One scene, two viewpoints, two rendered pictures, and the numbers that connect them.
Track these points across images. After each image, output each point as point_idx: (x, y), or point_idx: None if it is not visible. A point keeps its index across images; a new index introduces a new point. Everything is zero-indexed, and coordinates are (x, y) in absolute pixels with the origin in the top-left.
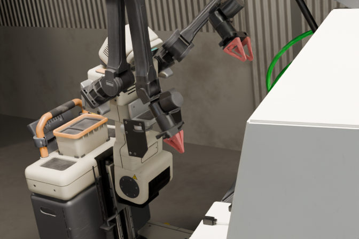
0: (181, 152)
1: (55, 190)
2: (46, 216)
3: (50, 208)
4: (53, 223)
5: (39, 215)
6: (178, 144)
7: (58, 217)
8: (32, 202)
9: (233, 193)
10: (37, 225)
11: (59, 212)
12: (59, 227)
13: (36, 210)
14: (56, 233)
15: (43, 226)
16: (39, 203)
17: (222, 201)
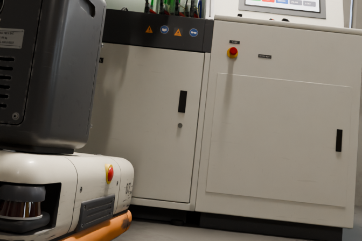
0: None
1: None
2: (82, 14)
3: (92, 0)
4: (87, 32)
5: (74, 10)
6: None
7: (96, 21)
8: None
9: (212, 12)
10: (60, 32)
11: (99, 11)
12: (91, 41)
13: None
14: (85, 54)
15: (72, 36)
16: None
17: (210, 16)
